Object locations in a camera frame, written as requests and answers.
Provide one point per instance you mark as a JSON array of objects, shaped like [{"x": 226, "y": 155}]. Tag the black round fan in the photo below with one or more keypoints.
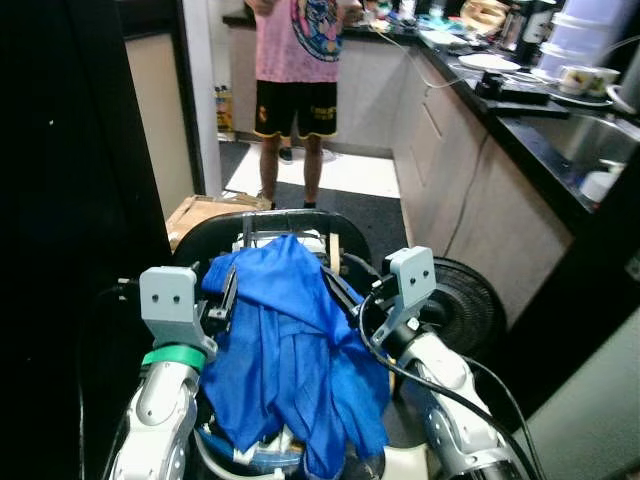
[{"x": 465, "y": 310}]

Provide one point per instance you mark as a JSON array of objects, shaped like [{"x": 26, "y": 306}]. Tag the black kettle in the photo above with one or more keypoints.
[{"x": 525, "y": 30}]

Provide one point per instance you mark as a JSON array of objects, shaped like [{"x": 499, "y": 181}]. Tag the patterned white cup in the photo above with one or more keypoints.
[{"x": 585, "y": 80}]

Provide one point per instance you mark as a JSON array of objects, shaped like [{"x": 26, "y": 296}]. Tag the brown cardboard box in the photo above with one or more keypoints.
[{"x": 200, "y": 215}]

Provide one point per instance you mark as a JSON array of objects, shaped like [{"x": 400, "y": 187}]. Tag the black arched basket frame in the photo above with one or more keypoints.
[{"x": 215, "y": 232}]

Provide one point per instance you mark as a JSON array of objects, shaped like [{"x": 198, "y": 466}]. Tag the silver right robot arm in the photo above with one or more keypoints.
[{"x": 450, "y": 395}]

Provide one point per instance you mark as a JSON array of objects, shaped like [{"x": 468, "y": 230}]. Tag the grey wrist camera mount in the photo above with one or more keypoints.
[
  {"x": 410, "y": 280},
  {"x": 168, "y": 300}
]

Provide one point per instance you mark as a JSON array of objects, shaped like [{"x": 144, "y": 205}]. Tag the stacked white containers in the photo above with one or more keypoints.
[{"x": 590, "y": 35}]

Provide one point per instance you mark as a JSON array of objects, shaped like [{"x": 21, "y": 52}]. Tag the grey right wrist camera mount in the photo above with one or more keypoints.
[{"x": 410, "y": 280}]

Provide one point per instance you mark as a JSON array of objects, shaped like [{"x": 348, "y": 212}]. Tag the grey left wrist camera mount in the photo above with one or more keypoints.
[{"x": 168, "y": 300}]

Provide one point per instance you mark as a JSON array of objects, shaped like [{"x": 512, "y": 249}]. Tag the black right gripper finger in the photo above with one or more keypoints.
[{"x": 340, "y": 292}]

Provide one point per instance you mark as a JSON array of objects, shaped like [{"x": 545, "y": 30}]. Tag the white plate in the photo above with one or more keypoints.
[{"x": 488, "y": 62}]

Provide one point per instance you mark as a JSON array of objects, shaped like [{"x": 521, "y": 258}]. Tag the beige kitchen counter cabinet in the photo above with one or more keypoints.
[{"x": 470, "y": 190}]

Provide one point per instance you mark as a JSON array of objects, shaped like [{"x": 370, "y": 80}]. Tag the woven brown basket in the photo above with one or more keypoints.
[{"x": 485, "y": 15}]

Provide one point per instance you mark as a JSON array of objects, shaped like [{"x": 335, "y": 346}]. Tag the flat black countertop device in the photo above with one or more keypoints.
[{"x": 512, "y": 92}]

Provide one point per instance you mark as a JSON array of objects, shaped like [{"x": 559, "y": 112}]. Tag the beige door panel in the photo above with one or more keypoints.
[{"x": 160, "y": 130}]

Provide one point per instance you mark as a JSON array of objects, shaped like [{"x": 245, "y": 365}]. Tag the yellow bottle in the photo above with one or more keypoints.
[{"x": 224, "y": 110}]

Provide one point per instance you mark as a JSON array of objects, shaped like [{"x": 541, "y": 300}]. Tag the steel kitchen sink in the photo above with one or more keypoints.
[{"x": 585, "y": 140}]

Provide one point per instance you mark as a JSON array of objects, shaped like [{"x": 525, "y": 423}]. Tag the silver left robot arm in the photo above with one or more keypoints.
[{"x": 160, "y": 410}]

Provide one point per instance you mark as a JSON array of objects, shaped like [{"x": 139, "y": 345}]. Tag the person in pink shirt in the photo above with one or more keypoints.
[{"x": 295, "y": 60}]

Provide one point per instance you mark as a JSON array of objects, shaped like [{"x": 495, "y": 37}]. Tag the blue cloth garment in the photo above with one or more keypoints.
[{"x": 290, "y": 340}]

